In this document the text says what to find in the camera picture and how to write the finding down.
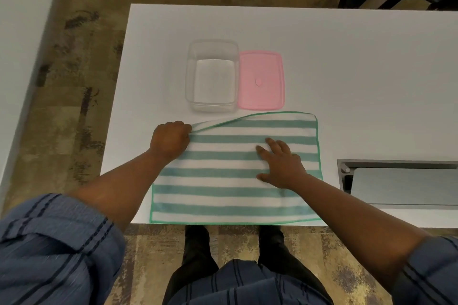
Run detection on person's left hand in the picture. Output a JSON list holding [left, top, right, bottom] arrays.
[[149, 121, 193, 164]]

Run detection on person's right hand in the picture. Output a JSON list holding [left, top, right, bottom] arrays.
[[256, 138, 308, 190]]

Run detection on green striped towel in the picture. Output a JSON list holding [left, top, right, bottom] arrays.
[[149, 112, 324, 225]]

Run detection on clear plastic container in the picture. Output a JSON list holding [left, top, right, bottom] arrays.
[[185, 39, 239, 113]]

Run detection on pink plastic lid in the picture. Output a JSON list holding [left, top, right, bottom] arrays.
[[238, 50, 286, 111]]

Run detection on person's right forearm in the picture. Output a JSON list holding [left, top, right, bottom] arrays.
[[293, 172, 430, 289]]

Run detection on person's left forearm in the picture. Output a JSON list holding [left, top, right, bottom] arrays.
[[70, 149, 169, 234]]

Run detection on black trousers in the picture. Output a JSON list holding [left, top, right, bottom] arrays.
[[163, 224, 333, 305]]

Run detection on blue striped shirt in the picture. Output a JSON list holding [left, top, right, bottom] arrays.
[[0, 193, 458, 305]]

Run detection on grey desk cable tray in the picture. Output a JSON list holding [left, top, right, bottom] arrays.
[[337, 159, 458, 206]]

